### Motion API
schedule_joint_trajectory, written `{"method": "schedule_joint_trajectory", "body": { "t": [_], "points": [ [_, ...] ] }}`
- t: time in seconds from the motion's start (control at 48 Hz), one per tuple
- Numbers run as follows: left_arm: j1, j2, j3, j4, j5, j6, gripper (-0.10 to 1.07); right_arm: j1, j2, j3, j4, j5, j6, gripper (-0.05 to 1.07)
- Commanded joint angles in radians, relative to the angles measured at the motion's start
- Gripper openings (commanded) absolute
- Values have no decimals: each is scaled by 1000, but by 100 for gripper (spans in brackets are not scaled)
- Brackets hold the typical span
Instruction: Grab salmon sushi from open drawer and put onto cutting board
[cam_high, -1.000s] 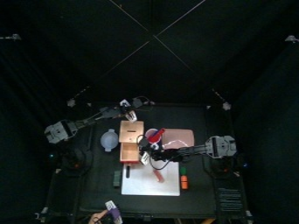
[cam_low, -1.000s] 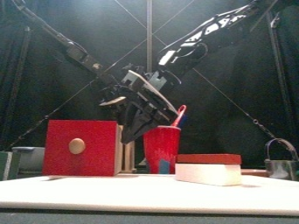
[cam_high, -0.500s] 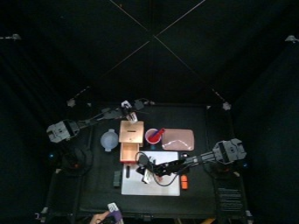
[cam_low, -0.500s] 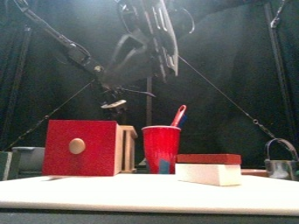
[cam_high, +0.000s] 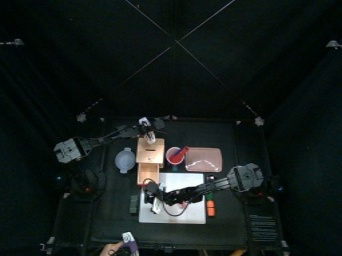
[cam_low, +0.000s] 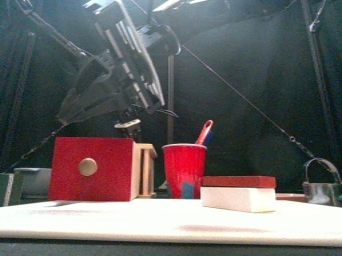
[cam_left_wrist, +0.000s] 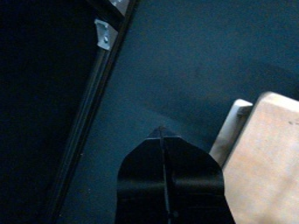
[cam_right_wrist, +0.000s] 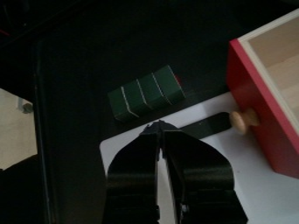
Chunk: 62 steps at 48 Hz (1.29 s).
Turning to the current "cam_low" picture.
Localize toy salmon sushi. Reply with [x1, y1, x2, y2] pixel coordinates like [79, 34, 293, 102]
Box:
[199, 175, 278, 214]

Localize light wooden board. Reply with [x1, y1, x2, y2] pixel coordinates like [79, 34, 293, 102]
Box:
[135, 142, 159, 199]

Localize wooden drawer with red front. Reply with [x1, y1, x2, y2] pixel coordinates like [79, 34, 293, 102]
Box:
[47, 136, 143, 202]

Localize white cutting board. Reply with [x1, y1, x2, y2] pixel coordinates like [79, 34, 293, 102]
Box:
[0, 197, 342, 248]

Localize red plastic cup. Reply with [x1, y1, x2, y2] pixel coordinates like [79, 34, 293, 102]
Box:
[161, 143, 209, 200]

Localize red plastic spatula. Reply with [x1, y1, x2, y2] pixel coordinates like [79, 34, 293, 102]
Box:
[194, 119, 215, 146]

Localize blue plastic spatula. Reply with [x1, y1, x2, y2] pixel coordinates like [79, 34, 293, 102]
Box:
[202, 130, 215, 148]

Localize translucent grey plastic container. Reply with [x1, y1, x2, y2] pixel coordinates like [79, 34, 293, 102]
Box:
[12, 167, 52, 201]

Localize dark green box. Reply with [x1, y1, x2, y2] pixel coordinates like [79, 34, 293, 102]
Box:
[0, 173, 24, 208]

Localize small metal bucket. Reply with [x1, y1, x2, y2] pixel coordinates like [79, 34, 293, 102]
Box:
[302, 157, 342, 208]

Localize grey vertical frame pole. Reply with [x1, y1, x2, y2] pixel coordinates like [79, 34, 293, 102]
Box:
[166, 54, 177, 145]

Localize black frame post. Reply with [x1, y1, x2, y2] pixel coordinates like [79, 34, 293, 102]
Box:
[300, 0, 336, 163]
[11, 31, 39, 164]

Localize plain diagonal wire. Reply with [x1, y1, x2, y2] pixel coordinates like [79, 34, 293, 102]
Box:
[8, 127, 63, 168]

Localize black diagonal strap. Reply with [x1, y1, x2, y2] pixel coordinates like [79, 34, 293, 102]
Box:
[14, 0, 91, 58]

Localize diagonal wire with turnbuckle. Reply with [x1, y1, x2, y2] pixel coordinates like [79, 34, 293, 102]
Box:
[181, 45, 318, 159]

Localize metal strap hook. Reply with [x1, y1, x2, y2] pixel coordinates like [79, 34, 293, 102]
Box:
[309, 11, 325, 34]

